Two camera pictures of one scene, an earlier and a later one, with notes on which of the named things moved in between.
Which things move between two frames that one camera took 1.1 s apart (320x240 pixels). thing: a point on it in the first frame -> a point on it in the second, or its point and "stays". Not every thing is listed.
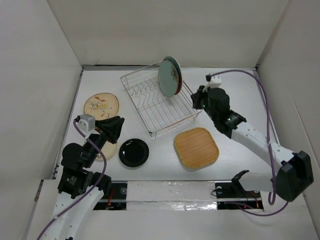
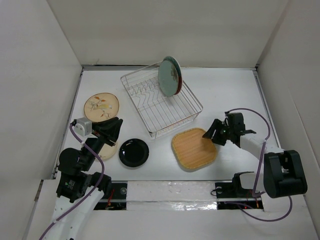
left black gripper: [113, 126] stays
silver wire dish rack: [159, 112] stays
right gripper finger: [197, 100] -> [210, 132]
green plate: [179, 69] stays
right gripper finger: [200, 91] -> [218, 139]
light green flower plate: [168, 78] stays
